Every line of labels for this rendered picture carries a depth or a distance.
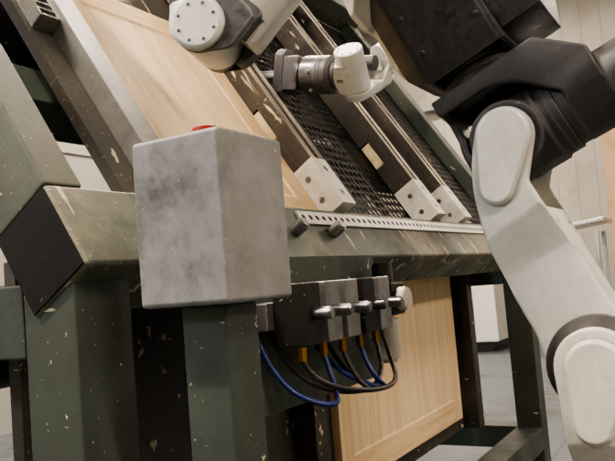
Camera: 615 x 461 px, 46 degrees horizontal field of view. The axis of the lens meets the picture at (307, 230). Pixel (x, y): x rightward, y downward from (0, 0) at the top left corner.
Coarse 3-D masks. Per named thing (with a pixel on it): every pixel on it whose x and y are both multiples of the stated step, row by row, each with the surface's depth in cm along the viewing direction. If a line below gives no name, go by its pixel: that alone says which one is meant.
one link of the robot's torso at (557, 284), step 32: (480, 128) 106; (512, 128) 104; (480, 160) 106; (512, 160) 104; (480, 192) 106; (512, 192) 104; (544, 192) 117; (512, 224) 105; (544, 224) 104; (512, 256) 106; (544, 256) 105; (576, 256) 103; (512, 288) 107; (544, 288) 105; (576, 288) 103; (608, 288) 106; (544, 320) 105; (576, 320) 101; (608, 320) 99; (544, 352) 105
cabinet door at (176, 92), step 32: (96, 0) 140; (96, 32) 130; (128, 32) 142; (160, 32) 153; (128, 64) 132; (160, 64) 142; (192, 64) 155; (160, 96) 133; (192, 96) 143; (224, 96) 156; (160, 128) 124; (256, 128) 156; (288, 192) 146
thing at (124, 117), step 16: (64, 0) 124; (64, 16) 121; (80, 16) 125; (64, 32) 120; (80, 32) 121; (64, 48) 120; (80, 48) 118; (96, 48) 121; (80, 64) 118; (96, 64) 117; (112, 64) 121; (96, 80) 116; (112, 80) 117; (96, 96) 116; (112, 96) 115; (128, 96) 118; (112, 112) 115; (128, 112) 114; (112, 128) 114; (128, 128) 113; (144, 128) 115; (128, 144) 113; (128, 160) 113
